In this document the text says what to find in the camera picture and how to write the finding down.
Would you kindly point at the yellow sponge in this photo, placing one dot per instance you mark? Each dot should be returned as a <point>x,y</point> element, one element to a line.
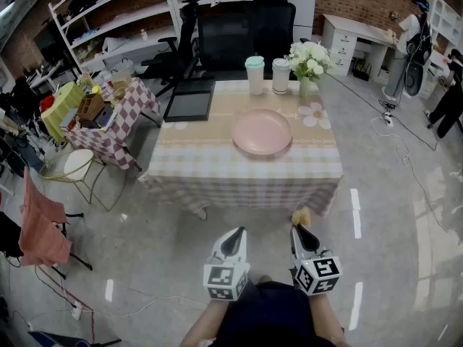
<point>302,217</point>

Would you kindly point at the person's navy shorts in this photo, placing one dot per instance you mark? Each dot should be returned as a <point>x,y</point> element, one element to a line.
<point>267,313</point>

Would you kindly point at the pink checked tablecloth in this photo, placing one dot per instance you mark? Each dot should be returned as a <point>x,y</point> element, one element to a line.
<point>126,114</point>

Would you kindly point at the white flower bouquet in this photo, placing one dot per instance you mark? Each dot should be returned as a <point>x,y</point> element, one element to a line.
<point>311,58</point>

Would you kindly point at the cup with grey lid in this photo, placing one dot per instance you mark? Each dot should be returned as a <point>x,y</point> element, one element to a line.
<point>281,80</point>

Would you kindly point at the yellow-green tablecloth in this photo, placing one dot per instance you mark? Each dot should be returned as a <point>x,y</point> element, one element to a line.
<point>58,114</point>

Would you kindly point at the yellow cup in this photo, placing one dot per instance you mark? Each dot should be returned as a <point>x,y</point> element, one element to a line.
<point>96,89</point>

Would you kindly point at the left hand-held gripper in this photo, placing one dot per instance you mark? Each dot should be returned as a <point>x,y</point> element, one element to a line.
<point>220,277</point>

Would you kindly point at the cardboard box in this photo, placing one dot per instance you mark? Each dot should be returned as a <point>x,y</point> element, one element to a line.
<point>90,107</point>

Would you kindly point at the pink cloth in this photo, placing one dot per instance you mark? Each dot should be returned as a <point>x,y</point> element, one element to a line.
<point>40,230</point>

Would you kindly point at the pale green vase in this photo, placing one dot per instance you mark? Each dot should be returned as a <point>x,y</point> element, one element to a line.
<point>304,87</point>

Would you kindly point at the pink big plate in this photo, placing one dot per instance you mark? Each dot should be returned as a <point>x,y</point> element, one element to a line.
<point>260,132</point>

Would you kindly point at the white shelving rack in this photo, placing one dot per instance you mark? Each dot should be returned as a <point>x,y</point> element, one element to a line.
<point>119,17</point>

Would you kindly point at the person's left forearm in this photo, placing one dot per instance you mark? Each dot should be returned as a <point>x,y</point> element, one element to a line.
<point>206,324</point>

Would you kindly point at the grey woven basket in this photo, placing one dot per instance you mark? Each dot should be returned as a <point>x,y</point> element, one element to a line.
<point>121,72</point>

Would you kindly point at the black router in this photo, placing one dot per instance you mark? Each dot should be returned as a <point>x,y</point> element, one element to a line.
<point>361,74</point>

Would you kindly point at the black tray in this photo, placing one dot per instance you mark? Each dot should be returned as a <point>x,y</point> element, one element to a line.
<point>190,101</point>

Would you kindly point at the blue chair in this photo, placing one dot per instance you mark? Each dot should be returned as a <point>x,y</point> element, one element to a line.
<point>54,340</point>

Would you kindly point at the person's right forearm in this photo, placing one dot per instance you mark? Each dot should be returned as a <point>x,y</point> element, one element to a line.
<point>322,320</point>

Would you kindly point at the white power strip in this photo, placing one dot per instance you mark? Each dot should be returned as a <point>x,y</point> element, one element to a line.
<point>388,119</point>
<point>76,310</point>

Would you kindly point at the red flowers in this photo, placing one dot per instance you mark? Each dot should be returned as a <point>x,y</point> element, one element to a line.
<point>47,103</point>

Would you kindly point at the white desk with drawers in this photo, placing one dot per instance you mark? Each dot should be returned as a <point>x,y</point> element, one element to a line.
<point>343,43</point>

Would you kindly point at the black folding chair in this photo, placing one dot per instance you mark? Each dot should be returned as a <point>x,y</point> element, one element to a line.
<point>74,215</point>

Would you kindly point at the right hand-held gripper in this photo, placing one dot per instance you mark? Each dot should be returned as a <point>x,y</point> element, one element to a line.
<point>318,273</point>

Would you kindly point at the white cubby shelf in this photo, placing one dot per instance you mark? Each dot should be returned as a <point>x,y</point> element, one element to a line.
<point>445,16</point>

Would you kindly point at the cup with mint lid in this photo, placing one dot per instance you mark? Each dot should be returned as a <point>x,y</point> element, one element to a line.
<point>255,78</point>

